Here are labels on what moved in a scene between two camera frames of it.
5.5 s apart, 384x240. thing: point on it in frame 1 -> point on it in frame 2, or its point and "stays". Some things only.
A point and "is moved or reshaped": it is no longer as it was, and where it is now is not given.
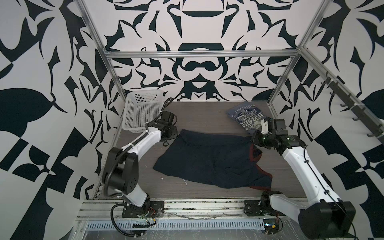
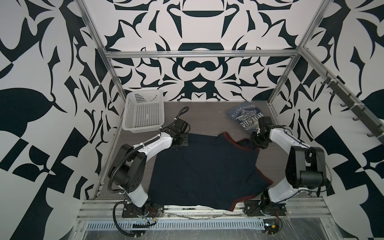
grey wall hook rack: x=361 y=116 stays
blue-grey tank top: x=248 y=116 stays
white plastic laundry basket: x=140 y=107 stays
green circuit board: x=271 y=226 stays
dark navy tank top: x=214 y=159 is moved or reshaped
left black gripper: x=175 y=133 -> x=186 y=140
